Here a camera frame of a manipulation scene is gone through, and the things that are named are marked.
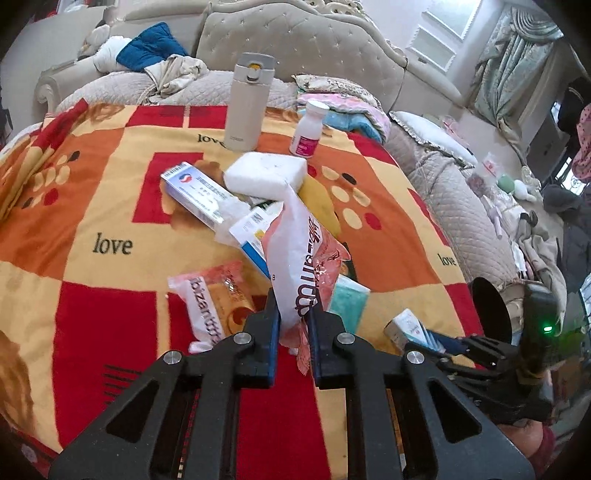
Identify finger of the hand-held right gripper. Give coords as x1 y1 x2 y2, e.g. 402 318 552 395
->
436 357 486 389
422 329 468 356

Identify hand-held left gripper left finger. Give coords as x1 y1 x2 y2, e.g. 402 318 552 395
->
48 288 283 480

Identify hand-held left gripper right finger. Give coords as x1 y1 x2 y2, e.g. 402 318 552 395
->
307 307 536 480

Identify small white box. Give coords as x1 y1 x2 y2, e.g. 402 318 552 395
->
384 308 435 354

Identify white plastic bag red print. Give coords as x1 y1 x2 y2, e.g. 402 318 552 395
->
261 182 352 376

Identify white tissue pack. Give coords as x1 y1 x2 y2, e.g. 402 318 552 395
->
224 151 308 201

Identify person's right forearm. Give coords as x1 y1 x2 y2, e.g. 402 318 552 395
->
501 420 557 472

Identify teal tissue pack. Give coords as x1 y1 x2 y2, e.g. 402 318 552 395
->
330 274 371 333

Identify pink snack packet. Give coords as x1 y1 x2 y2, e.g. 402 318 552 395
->
167 261 259 354

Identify beige cloth pile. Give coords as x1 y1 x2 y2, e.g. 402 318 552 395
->
513 211 568 308

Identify blue white medicine box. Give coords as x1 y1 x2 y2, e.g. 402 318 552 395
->
229 203 284 278

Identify dark clothes pile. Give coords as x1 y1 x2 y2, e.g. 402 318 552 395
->
542 184 591 282

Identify pink stick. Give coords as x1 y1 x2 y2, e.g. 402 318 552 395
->
485 203 507 239

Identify white plush toy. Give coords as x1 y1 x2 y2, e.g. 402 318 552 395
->
514 178 544 202

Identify blue white toothpaste box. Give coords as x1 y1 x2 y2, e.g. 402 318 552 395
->
160 161 250 232

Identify clear bag red print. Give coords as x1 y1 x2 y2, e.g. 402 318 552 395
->
480 152 502 180

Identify white pill bottle pink label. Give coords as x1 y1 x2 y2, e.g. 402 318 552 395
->
289 99 330 159

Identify white ruffled pillow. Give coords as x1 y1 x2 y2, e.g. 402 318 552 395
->
390 111 478 167

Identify red orange printed blanket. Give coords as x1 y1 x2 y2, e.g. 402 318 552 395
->
0 99 481 480

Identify light blue towel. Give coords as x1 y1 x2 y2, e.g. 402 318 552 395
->
322 111 385 145

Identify beige thermos bottle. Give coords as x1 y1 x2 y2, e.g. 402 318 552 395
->
224 52 277 153

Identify pink knitted blanket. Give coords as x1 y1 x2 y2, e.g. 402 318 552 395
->
298 91 392 139

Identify pale green curtain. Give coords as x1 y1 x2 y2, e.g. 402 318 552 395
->
471 7 563 139

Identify beige crumpled garment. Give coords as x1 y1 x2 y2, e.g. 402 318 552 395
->
144 54 208 97

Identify beige tufted sofa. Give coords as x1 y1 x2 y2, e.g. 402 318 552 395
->
0 0 568 315

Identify blue garment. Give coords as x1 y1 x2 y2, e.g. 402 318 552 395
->
116 22 190 72

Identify white cloth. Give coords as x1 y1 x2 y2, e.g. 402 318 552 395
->
78 24 134 73

